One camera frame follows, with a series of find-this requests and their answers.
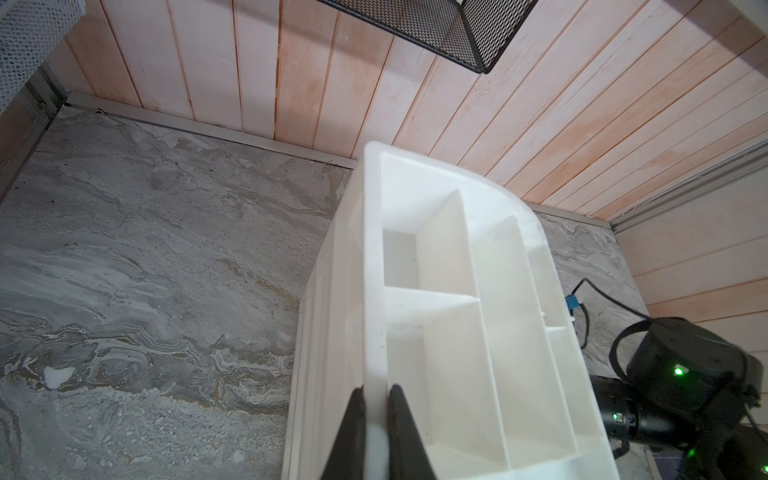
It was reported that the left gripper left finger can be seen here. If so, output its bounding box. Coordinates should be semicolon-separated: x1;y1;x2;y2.
321;387;366;480

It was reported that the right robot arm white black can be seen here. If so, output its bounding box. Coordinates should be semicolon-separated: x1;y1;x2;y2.
590;317;767;479

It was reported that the white plastic drawer organizer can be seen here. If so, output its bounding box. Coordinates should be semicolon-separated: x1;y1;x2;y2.
282;142;618;479

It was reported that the black mesh wall basket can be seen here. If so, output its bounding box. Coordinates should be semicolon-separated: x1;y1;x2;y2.
327;0;537;74

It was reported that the white wire wall shelf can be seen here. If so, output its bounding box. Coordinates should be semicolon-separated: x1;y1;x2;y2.
1;0;86;112

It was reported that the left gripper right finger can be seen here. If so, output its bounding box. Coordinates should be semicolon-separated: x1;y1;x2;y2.
387;384;437;480

